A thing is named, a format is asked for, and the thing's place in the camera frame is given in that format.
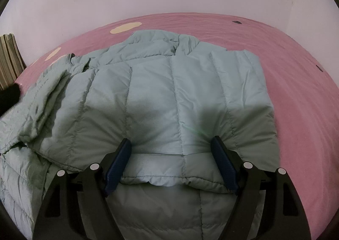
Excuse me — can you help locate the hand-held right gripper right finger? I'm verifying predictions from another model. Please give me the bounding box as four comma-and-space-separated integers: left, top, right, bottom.
210, 135, 312, 240

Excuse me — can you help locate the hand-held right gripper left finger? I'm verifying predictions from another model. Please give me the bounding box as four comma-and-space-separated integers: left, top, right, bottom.
32, 138, 132, 240

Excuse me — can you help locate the light green puffer jacket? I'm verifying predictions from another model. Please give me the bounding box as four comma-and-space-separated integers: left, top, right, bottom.
0, 29, 281, 240

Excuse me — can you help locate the pink spotted bed sheet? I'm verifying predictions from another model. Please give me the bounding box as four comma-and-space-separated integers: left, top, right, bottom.
13, 12, 339, 240

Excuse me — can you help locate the dark blurred object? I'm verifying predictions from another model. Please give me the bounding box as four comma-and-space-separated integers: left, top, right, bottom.
0, 84, 22, 119

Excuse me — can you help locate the striped cushion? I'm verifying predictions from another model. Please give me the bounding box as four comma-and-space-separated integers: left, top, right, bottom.
0, 33, 26, 91

